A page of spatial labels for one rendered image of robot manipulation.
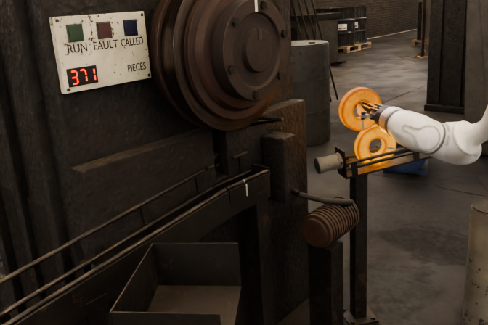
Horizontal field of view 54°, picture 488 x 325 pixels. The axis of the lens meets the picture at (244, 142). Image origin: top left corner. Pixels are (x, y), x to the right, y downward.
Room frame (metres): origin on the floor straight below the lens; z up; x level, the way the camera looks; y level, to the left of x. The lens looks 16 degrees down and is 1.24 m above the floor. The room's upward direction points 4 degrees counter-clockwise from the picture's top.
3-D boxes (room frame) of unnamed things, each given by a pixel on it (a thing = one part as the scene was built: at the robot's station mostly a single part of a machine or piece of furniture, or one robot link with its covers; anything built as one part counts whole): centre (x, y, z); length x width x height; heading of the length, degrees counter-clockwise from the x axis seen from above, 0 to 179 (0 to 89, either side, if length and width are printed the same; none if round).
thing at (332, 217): (1.58, -0.29, 0.27); 0.22 x 0.13 x 0.53; 137
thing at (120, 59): (1.26, 0.34, 1.15); 0.26 x 0.02 x 0.18; 137
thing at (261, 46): (1.37, -0.04, 1.11); 0.28 x 0.06 x 0.28; 137
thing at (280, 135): (1.61, -0.12, 0.68); 0.11 x 0.08 x 0.24; 47
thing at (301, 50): (4.33, -0.51, 0.45); 0.59 x 0.59 x 0.89
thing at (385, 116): (1.45, -0.47, 0.86); 0.09 x 0.06 x 0.09; 103
